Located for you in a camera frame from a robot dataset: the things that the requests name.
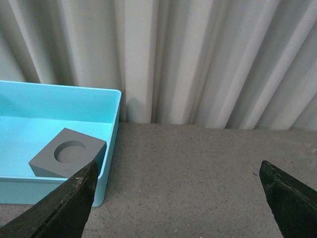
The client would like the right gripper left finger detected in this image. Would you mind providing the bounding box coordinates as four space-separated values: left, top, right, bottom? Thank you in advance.
0 160 98 238

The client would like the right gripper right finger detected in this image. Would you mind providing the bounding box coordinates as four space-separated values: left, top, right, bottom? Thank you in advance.
259 161 317 238

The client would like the gray cube round recess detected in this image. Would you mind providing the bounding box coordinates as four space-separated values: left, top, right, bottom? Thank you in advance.
29 128 107 178

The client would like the blue plastic box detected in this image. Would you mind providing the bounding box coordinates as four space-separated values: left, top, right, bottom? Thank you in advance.
0 81 121 207

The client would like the white curtain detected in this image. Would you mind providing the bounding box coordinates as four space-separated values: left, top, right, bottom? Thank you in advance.
0 0 317 131

